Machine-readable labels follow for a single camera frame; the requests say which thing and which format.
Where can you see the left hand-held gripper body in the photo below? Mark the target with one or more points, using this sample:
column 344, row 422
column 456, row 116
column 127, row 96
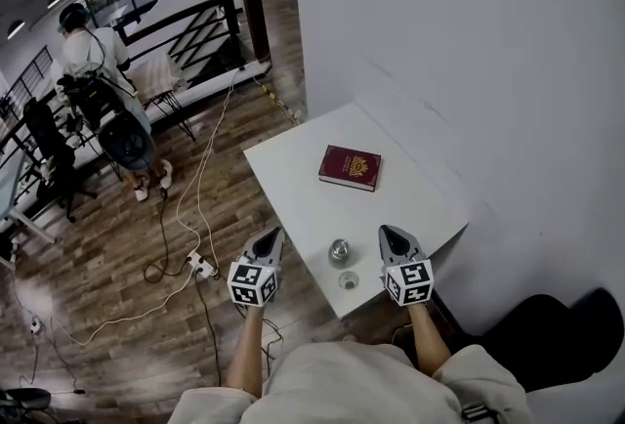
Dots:
column 251, row 283

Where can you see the dark wooden post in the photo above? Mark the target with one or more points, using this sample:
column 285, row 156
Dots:
column 256, row 12

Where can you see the black fabric seat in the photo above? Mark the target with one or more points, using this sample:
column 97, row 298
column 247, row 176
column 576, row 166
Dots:
column 552, row 339

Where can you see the black device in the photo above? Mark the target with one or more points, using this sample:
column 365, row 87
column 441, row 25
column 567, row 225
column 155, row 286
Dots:
column 22, row 402

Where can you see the person's right forearm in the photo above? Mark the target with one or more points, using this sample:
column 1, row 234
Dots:
column 429, row 339

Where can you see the round ceiling lamp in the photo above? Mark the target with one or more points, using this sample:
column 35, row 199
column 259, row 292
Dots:
column 54, row 1
column 15, row 29

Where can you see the steel travel cup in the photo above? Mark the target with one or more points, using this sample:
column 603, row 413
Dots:
column 339, row 253

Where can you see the person's beige shirt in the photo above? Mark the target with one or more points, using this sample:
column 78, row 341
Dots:
column 351, row 388

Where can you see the red hardcover book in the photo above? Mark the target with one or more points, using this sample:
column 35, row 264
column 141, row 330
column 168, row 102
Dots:
column 349, row 165

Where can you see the white desk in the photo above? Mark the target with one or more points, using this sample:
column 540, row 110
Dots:
column 12, row 197

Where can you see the person's left forearm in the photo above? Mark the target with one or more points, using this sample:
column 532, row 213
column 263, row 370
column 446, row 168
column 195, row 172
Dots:
column 246, row 353

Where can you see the black backpack rig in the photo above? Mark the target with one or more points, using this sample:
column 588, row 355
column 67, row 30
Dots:
column 90, row 95

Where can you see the black round bag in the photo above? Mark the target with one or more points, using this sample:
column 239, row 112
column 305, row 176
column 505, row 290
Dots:
column 126, row 141

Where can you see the small cloth-covered side table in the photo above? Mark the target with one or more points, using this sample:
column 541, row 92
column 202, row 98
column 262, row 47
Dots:
column 156, row 75

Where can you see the black office chair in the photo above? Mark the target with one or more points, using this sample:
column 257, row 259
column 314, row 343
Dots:
column 49, row 143

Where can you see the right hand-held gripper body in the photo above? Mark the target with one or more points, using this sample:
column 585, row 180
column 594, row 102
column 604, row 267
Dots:
column 409, row 283

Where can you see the white power strip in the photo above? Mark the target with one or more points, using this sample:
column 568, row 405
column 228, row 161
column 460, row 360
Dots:
column 201, row 264

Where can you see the yellow black floor strip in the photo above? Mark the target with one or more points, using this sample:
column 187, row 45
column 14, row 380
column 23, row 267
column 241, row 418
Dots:
column 279, row 103

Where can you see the clear travel cup lid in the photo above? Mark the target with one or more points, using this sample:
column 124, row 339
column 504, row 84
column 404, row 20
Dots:
column 348, row 280

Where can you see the black metal railing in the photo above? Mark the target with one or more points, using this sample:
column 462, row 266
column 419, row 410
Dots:
column 185, row 26

